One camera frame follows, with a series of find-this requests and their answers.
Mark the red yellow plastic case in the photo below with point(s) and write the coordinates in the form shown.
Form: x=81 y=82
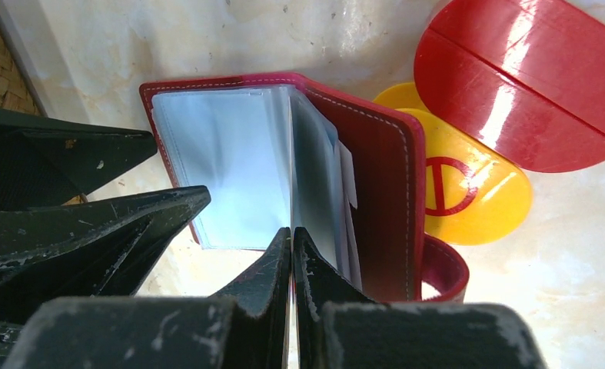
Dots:
x=502 y=88

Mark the red leather card holder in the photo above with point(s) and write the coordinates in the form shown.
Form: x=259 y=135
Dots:
x=278 y=150

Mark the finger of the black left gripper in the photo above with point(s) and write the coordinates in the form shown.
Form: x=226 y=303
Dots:
x=101 y=248
x=46 y=161

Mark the woven bamboo tray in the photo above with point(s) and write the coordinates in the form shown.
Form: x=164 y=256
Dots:
x=1 y=66

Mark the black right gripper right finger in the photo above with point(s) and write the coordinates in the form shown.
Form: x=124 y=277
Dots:
x=339 y=327

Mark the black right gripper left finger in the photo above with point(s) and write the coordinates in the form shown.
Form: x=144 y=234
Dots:
x=243 y=325

